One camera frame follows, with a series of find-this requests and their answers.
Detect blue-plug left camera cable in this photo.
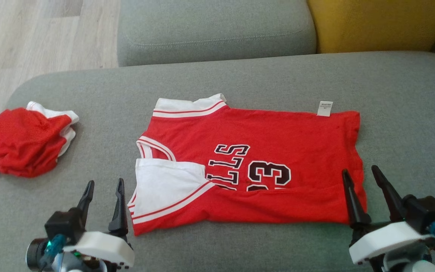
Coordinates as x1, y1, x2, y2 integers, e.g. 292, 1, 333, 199
37, 234, 68, 272

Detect grey sofa seat cushion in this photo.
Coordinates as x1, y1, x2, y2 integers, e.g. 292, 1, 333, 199
0, 51, 435, 272

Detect red basketball jersey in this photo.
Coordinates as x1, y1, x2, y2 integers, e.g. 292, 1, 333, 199
127, 93, 368, 237

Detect large yellow sofa cushion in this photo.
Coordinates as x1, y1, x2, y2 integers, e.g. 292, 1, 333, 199
307, 0, 435, 54

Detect grey sofa back cushion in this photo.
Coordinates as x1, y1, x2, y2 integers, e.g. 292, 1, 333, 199
117, 0, 318, 68

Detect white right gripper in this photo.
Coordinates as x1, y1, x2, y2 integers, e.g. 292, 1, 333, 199
341, 165, 434, 265

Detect red mesh shorts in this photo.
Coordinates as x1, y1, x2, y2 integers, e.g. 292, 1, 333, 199
0, 101, 80, 198

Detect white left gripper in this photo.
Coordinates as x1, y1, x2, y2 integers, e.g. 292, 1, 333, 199
63, 178, 135, 269

